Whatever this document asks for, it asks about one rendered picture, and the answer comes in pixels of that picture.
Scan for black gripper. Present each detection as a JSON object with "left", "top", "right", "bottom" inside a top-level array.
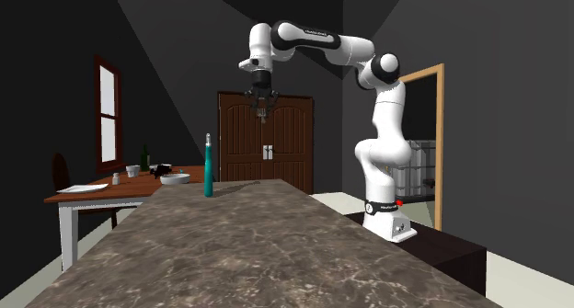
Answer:
[{"left": 244, "top": 70, "right": 280, "bottom": 120}]

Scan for brown wooden double door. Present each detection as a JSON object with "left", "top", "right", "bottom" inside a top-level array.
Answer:
[{"left": 217, "top": 91, "right": 315, "bottom": 196}]

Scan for teal bottle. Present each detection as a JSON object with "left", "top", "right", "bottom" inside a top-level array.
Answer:
[{"left": 203, "top": 132, "right": 215, "bottom": 199}]

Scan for red framed window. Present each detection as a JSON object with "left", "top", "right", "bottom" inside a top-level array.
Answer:
[{"left": 93, "top": 54, "right": 123, "bottom": 174}]

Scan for brown dining table white legs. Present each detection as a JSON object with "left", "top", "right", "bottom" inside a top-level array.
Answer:
[{"left": 43, "top": 143, "right": 212, "bottom": 273}]

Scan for white tank in metal cage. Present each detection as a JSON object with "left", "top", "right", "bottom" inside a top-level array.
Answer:
[{"left": 387, "top": 139, "right": 437, "bottom": 199}]

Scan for dark wooden chair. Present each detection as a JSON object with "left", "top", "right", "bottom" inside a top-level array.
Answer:
[{"left": 51, "top": 152, "right": 120, "bottom": 230}]

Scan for dark robot stand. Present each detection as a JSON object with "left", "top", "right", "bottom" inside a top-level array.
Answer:
[{"left": 344, "top": 211, "right": 488, "bottom": 297}]

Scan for light wooden door frame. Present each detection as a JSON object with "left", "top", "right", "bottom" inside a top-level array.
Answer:
[{"left": 398, "top": 63, "right": 446, "bottom": 233}]

